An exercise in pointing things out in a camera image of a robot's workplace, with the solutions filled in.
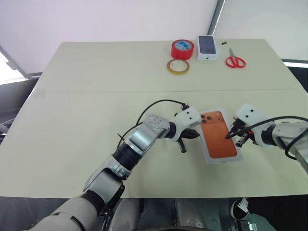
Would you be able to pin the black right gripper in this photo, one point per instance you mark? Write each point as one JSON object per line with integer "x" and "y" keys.
{"x": 239, "y": 126}

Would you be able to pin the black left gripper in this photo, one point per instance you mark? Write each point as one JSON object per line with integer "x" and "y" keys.
{"x": 184, "y": 136}

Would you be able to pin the orange phone box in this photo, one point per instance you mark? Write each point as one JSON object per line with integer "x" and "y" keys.
{"x": 219, "y": 139}

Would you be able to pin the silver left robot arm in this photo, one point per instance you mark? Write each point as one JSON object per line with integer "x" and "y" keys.
{"x": 144, "y": 137}

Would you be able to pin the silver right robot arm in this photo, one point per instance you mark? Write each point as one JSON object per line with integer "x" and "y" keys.
{"x": 288, "y": 134}

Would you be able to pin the white box with dark phone print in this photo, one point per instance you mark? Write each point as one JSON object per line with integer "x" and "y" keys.
{"x": 208, "y": 47}

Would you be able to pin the yellow tape roll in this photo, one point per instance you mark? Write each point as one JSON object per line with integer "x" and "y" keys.
{"x": 171, "y": 70}

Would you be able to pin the black and white sneaker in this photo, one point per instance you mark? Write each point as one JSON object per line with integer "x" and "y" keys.
{"x": 238, "y": 208}

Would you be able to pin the red tape roll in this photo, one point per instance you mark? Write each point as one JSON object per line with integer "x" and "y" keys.
{"x": 181, "y": 54}

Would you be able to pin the person's black trouser leg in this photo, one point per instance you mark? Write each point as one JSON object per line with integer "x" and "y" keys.
{"x": 276, "y": 214}

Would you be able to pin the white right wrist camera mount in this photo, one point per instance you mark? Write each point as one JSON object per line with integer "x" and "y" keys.
{"x": 250, "y": 115}

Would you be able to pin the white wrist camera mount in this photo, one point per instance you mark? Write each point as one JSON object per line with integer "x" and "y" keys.
{"x": 188, "y": 118}
{"x": 250, "y": 115}

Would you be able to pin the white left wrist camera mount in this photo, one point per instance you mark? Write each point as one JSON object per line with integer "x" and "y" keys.
{"x": 188, "y": 118}

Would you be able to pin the silver metal floor bracket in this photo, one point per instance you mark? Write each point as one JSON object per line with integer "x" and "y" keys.
{"x": 251, "y": 226}

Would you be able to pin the dark window frame post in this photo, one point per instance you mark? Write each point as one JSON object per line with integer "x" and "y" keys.
{"x": 215, "y": 16}

